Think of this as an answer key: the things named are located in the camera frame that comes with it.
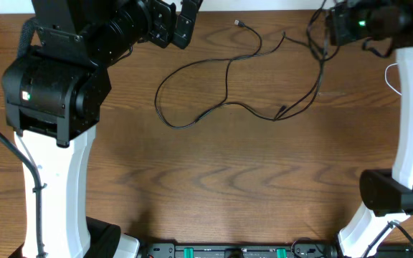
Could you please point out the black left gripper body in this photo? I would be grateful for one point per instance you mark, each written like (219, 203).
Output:
(163, 22)

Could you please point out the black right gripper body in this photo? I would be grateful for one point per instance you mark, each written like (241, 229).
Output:
(350, 26)

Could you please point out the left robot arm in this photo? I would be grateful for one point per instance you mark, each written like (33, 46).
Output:
(53, 92)

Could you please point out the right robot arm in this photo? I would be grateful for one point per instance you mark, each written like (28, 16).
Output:
(386, 194)

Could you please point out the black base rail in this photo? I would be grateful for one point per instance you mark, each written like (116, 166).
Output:
(304, 249)

